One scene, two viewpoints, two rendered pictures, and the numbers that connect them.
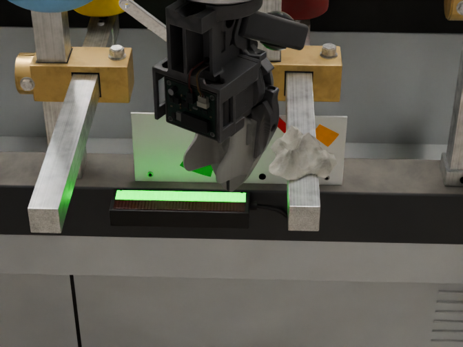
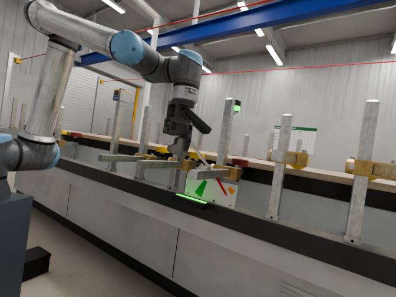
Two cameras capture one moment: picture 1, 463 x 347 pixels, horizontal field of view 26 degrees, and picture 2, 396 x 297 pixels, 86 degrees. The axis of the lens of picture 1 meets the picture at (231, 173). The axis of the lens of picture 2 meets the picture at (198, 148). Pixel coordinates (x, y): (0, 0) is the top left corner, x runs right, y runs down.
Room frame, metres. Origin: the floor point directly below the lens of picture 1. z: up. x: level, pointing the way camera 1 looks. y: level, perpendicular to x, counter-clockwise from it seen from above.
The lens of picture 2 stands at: (0.17, -0.41, 0.94)
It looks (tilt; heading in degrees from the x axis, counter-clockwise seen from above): 1 degrees down; 30
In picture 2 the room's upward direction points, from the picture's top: 8 degrees clockwise
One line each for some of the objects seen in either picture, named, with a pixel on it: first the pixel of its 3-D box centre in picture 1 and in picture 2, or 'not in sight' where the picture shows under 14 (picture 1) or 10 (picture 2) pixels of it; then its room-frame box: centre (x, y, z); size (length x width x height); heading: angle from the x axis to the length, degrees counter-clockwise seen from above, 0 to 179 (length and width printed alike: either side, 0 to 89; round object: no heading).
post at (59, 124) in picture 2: not in sight; (57, 135); (1.10, 1.46, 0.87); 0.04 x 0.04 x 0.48; 88
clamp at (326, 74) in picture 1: (283, 71); (225, 171); (1.05, -0.06, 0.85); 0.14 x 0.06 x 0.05; 88
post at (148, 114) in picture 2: not in sight; (143, 147); (1.07, 0.46, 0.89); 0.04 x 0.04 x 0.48; 88
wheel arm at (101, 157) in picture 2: not in sight; (137, 159); (0.99, 0.42, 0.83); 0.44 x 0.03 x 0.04; 178
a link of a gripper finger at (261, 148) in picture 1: (251, 111); (186, 138); (0.77, -0.02, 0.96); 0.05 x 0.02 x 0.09; 55
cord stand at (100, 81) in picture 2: not in sight; (96, 111); (2.26, 2.73, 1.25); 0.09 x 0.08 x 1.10; 88
